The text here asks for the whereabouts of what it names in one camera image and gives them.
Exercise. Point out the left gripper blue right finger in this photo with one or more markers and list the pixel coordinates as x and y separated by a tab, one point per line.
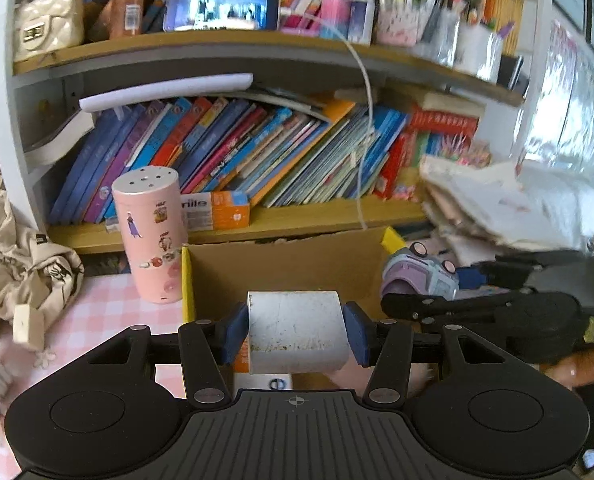
361	334

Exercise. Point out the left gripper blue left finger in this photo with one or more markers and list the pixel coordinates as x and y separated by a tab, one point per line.
233	330

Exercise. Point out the white power adapter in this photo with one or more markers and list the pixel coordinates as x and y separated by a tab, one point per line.
296	333

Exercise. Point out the purple toy camera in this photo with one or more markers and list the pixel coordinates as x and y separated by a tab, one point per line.
414	271

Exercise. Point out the white orange blue carton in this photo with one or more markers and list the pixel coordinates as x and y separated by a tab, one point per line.
244	379

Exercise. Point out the person right hand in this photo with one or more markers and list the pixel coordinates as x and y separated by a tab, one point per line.
574	371

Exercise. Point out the yellow cardboard box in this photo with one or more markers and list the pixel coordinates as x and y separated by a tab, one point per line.
216	277

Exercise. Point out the orange white toothpaste box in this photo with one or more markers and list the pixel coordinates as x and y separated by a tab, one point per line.
215	211

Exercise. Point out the stack of papers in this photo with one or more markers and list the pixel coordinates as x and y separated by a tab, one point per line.
528	207

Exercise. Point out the pink checkered table mat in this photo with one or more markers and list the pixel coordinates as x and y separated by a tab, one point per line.
105	306

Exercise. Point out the pink cylinder with stickers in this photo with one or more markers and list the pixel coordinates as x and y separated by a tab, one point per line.
149	211

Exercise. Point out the row of books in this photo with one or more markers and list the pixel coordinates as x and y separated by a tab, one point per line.
279	152

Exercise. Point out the beige cloth bag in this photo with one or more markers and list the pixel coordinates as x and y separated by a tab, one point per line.
34	270

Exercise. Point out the white rolled paper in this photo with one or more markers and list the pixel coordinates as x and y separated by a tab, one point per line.
193	86

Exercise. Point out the wooden bookshelf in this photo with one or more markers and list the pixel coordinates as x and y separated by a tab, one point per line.
37	95

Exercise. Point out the pink pen holder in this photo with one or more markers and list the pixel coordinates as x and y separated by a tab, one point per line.
401	23

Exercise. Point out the smartphone on shelf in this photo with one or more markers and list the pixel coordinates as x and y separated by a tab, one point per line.
184	15

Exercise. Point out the cream quilted handbag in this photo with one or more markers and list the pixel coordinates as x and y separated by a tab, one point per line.
43	27

